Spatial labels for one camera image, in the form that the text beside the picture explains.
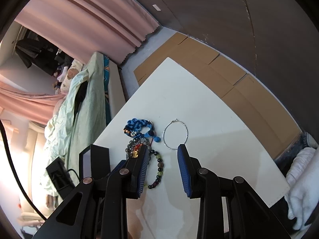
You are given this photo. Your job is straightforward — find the red string gold bracelet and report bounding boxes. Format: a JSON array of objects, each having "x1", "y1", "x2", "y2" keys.
[{"x1": 132, "y1": 142, "x2": 150, "y2": 159}]

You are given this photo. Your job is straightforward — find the white cloth bundle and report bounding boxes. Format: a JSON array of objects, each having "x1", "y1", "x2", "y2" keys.
[{"x1": 284, "y1": 147, "x2": 318, "y2": 230}]

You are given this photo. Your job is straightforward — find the thin silver bangle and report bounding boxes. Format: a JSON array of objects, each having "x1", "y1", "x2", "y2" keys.
[{"x1": 162, "y1": 119, "x2": 189, "y2": 151}]

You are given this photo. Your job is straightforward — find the pink curtain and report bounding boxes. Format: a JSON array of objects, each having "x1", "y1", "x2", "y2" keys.
[{"x1": 1, "y1": 0, "x2": 159, "y2": 124}]

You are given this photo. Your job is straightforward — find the dark and green bead bracelet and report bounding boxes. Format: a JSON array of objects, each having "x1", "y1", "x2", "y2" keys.
[{"x1": 147, "y1": 149, "x2": 164, "y2": 189}]

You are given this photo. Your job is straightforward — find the silver ball chain necklace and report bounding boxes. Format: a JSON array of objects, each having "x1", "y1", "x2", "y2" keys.
[{"x1": 125, "y1": 136, "x2": 153, "y2": 159}]

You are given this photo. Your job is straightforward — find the blue braided cord bracelet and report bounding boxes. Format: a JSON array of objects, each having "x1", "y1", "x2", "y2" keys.
[{"x1": 123, "y1": 118, "x2": 161, "y2": 143}]

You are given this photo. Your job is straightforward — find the green bed blanket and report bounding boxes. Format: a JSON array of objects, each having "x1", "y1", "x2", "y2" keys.
[{"x1": 65, "y1": 52, "x2": 109, "y2": 183}]

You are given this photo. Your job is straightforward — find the pale green duvet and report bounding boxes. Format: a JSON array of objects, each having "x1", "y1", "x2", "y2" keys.
[{"x1": 40, "y1": 70, "x2": 89, "y2": 196}]

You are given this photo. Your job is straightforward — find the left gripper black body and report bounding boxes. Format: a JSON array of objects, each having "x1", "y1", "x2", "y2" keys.
[{"x1": 46, "y1": 157, "x2": 75, "y2": 200}]

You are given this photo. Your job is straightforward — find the black jewelry box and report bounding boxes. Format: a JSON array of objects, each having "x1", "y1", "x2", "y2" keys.
[{"x1": 79, "y1": 144, "x2": 111, "y2": 180}]

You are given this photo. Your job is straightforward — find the white table board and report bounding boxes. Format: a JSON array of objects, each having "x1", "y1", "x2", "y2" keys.
[{"x1": 95, "y1": 58, "x2": 289, "y2": 238}]

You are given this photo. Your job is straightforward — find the flat brown cardboard sheet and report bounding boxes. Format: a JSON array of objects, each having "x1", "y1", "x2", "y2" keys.
[{"x1": 134, "y1": 32, "x2": 302, "y2": 159}]

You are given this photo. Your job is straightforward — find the bear print pillow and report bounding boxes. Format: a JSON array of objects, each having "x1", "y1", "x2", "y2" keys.
[{"x1": 60, "y1": 59, "x2": 84, "y2": 94}]

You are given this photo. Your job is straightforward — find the white wall socket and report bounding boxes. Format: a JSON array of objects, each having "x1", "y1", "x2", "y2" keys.
[{"x1": 153, "y1": 4, "x2": 161, "y2": 11}]

